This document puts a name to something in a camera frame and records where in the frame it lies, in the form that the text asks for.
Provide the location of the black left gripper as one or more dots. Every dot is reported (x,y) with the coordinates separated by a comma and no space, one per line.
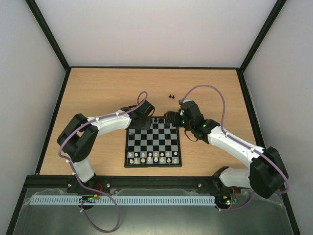
(147,125)

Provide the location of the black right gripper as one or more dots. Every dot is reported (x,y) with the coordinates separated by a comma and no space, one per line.
(172,117)

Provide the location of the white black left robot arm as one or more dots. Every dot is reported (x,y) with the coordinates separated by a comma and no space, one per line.
(78,137)

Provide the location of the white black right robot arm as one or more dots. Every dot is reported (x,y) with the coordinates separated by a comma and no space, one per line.
(264,171)

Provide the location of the black and white chessboard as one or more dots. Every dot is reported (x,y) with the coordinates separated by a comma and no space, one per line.
(161,137)

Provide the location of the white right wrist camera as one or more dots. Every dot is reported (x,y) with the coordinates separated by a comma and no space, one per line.
(185,99)

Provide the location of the white cable duct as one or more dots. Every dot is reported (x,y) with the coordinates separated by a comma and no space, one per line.
(124,200)

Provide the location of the black aluminium rail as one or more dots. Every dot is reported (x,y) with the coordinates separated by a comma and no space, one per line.
(209,184)

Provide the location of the black enclosure frame post left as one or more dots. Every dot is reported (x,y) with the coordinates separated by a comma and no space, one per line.
(47,32)

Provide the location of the black enclosure frame post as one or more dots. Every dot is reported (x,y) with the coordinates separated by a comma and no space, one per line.
(47,32)
(278,6)

